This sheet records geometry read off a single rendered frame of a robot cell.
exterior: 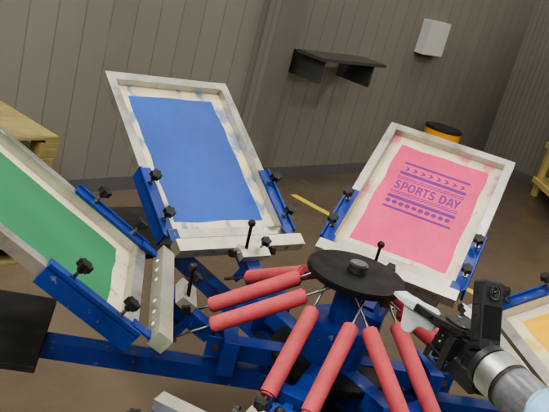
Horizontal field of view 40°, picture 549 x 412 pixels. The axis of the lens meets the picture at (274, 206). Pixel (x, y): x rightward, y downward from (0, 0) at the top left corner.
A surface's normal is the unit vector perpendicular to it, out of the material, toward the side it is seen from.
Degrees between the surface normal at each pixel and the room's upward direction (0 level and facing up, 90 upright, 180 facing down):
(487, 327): 60
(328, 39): 90
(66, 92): 90
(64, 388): 0
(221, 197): 32
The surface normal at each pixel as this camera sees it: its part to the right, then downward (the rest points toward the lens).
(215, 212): 0.51, -0.56
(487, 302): 0.50, -0.11
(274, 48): 0.70, 0.39
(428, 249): 0.00, -0.66
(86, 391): 0.25, -0.92
